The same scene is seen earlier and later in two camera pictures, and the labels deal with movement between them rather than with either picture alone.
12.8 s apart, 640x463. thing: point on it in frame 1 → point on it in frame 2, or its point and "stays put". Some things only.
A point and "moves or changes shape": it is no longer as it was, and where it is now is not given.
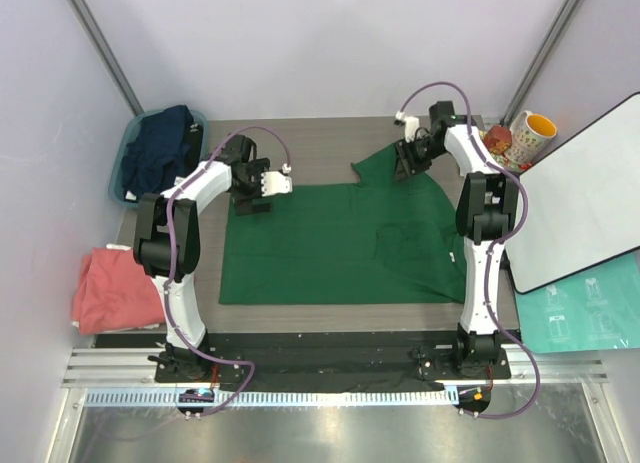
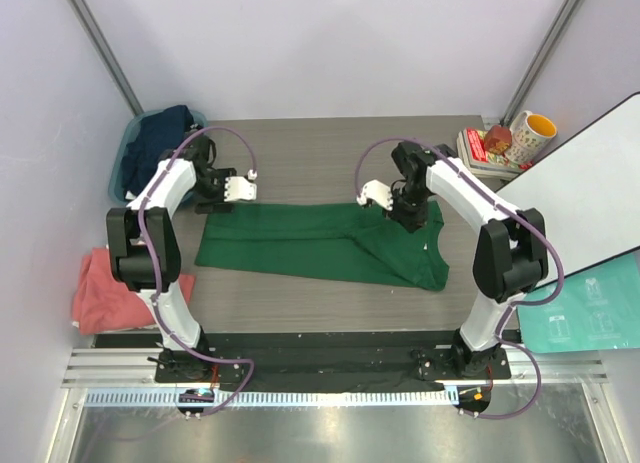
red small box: [498, 139] stays put
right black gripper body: [423, 150] → [410, 204]
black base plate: [401, 362] stays put
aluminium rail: [124, 366] stays put
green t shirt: [379, 241] moves or changes shape
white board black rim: [583, 201] stays put
